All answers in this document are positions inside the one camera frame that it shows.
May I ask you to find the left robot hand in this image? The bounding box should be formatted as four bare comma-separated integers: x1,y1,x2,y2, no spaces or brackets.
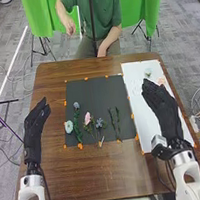
17,96,58,166

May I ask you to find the dark mat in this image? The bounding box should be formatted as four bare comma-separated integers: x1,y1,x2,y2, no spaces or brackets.
58,72,139,149

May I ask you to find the green sprig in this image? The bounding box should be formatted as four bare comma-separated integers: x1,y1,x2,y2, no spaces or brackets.
114,105,122,131
107,106,121,144

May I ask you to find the blue flower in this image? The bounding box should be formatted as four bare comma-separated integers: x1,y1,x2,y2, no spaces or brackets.
93,116,110,149
70,100,86,145

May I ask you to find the person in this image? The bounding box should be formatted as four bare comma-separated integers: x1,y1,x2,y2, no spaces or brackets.
53,0,128,63

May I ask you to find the black cloth stand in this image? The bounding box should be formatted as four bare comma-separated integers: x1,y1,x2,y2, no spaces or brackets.
128,16,163,55
26,34,59,69

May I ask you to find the pink flower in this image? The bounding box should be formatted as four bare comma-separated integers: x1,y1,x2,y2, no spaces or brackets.
156,75,168,87
81,110,99,146

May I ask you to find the white sheet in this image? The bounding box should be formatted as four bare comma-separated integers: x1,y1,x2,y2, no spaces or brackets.
120,55,196,156

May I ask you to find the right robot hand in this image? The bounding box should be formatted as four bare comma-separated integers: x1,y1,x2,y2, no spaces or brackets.
139,74,186,145

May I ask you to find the white flower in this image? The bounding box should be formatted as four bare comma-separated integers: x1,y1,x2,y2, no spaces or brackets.
143,67,155,79
63,119,76,136

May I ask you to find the black stand pole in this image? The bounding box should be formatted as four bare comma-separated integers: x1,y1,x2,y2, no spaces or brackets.
87,0,100,58

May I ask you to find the black tripod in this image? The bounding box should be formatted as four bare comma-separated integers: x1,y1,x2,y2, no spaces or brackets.
0,97,25,148

